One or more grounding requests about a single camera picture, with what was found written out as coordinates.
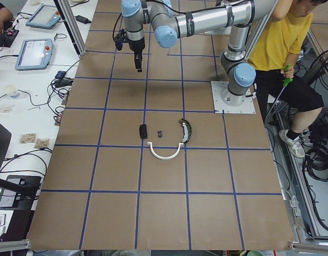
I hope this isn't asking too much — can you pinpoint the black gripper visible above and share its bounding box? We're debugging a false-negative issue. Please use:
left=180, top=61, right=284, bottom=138
left=114, top=29, right=145, bottom=73

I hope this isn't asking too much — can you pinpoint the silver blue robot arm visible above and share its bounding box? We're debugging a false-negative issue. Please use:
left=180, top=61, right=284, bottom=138
left=113, top=1, right=276, bottom=106

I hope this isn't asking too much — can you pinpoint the black power adapter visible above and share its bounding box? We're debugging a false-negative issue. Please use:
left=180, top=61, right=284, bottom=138
left=75, top=15, right=91, bottom=24

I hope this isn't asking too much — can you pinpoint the black rectangular plastic part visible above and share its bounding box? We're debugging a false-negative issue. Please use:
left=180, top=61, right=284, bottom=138
left=139, top=124, right=148, bottom=139

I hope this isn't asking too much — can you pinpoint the white curved plastic part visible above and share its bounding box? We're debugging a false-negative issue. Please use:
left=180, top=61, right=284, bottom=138
left=147, top=141, right=184, bottom=161

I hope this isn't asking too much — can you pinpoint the curved brake shoe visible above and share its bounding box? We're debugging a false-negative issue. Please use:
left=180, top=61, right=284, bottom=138
left=178, top=118, right=192, bottom=144

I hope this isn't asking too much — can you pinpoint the far teach pendant tablet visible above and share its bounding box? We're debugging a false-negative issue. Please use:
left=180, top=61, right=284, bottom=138
left=26, top=4, right=61, bottom=29

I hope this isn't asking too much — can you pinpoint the teach pendant tablet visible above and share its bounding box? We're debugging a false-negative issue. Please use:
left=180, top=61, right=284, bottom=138
left=15, top=38, right=53, bottom=71
left=26, top=4, right=61, bottom=29

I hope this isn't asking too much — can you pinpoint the near teach pendant tablet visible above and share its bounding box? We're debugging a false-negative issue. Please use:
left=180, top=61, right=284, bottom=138
left=15, top=38, right=53, bottom=71

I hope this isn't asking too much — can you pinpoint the person in yellow shirt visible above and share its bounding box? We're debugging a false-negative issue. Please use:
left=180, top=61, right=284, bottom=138
left=248, top=0, right=324, bottom=158

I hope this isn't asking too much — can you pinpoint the aluminium frame post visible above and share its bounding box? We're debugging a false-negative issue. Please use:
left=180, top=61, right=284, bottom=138
left=54, top=0, right=86, bottom=56

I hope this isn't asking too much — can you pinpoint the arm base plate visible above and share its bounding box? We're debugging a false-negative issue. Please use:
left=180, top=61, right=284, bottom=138
left=211, top=81, right=255, bottom=114

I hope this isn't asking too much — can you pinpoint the green handled tool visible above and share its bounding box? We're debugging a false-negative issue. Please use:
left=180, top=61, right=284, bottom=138
left=265, top=78, right=293, bottom=123

